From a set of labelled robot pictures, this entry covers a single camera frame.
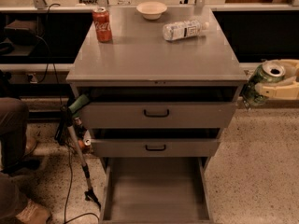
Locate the black cable on floor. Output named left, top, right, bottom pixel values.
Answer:
left=35, top=3, right=101, bottom=224

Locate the grabber tool with green handle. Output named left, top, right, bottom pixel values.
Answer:
left=60, top=94, right=101, bottom=208

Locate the clear plastic water bottle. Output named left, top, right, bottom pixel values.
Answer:
left=163, top=20, right=209, bottom=41

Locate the grey bottom drawer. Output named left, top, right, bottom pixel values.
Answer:
left=99, top=157, right=214, bottom=224

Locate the grey middle drawer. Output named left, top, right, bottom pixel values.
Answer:
left=92, top=128, right=220, bottom=158

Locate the red cola can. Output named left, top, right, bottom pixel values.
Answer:
left=93, top=7, right=112, bottom=42

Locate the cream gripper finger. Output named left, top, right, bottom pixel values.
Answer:
left=255, top=77, right=299, bottom=100
left=274, top=59, right=299, bottom=78

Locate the brown shoe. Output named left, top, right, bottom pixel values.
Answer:
left=23, top=137, right=37, bottom=157

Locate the person's brown trouser leg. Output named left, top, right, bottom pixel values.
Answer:
left=0, top=97, right=29, bottom=218

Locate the dark box on shelf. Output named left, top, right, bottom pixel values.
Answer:
left=4, top=20, right=38, bottom=46

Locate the tan shoe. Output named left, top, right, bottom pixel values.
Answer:
left=16, top=199, right=51, bottom=224

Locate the grey drawer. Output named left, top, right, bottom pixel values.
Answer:
left=80, top=87, right=236, bottom=129
left=92, top=128, right=220, bottom=158
left=99, top=157, right=214, bottom=224

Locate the green soda can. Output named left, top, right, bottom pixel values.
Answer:
left=241, top=61, right=286, bottom=108

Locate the grey top drawer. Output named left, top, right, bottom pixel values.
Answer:
left=80, top=87, right=236, bottom=129

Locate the orange can on floor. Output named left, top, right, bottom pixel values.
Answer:
left=78, top=139, right=91, bottom=150

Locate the white bowl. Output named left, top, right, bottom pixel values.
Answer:
left=136, top=2, right=167, bottom=21

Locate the grey metal drawer cabinet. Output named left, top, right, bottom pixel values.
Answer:
left=65, top=5, right=249, bottom=224

